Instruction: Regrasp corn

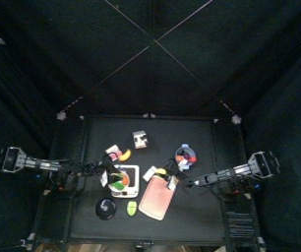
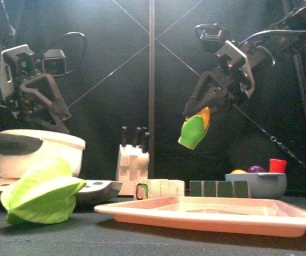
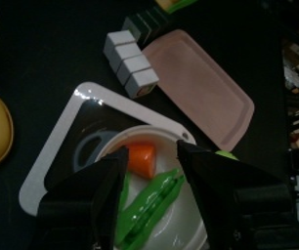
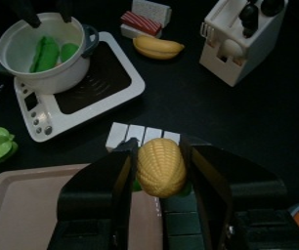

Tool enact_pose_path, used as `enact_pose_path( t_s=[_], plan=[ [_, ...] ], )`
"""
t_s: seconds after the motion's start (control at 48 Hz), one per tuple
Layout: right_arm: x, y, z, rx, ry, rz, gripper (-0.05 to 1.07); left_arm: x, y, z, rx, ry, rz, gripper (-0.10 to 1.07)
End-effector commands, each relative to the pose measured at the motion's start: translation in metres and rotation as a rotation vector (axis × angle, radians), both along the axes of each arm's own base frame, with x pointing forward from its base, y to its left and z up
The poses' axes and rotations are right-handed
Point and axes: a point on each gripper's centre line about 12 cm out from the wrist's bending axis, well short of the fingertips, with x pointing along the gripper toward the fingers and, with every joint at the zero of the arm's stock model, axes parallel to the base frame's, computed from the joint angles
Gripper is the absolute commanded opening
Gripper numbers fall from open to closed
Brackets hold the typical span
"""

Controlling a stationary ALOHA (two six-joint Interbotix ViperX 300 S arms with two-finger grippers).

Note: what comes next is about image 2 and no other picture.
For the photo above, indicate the white knife block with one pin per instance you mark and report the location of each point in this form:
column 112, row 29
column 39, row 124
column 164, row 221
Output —
column 132, row 173

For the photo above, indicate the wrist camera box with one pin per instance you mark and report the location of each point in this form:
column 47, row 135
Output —
column 55, row 62
column 211, row 35

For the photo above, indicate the pink plastic tray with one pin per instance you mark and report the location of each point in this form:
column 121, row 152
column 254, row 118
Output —
column 203, row 216

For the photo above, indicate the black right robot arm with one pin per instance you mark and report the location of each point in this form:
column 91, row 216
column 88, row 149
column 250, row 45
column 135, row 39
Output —
column 280, row 39

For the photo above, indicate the purple toy ball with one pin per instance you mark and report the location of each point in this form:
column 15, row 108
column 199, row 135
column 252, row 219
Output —
column 256, row 169

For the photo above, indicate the orange toy ball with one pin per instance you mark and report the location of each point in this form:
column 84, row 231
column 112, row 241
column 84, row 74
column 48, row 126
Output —
column 238, row 171

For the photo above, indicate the green toy lettuce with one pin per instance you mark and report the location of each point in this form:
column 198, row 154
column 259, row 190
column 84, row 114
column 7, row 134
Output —
column 43, row 196

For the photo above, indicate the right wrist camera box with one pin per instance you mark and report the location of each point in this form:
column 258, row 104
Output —
column 211, row 35

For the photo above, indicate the red toy cup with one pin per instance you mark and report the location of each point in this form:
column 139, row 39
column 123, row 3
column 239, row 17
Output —
column 278, row 165

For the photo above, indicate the vertical metal frame pole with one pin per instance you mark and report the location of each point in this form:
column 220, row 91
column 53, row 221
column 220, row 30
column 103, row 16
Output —
column 151, row 100

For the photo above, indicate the dark green block row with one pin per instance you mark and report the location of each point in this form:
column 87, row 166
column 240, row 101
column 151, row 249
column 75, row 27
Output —
column 219, row 188

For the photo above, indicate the gray toy bowl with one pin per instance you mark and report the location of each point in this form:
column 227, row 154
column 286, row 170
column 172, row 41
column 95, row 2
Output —
column 262, row 186

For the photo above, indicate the gray toy stove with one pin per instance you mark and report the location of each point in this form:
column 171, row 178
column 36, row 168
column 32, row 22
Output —
column 99, row 191

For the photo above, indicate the toy corn with green husk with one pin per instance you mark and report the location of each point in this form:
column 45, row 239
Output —
column 194, row 130

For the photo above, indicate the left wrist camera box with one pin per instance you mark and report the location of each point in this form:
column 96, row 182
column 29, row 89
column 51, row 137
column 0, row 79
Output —
column 55, row 62

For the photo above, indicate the white toy sushi roll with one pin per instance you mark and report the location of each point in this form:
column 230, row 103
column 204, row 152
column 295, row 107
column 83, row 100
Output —
column 163, row 188

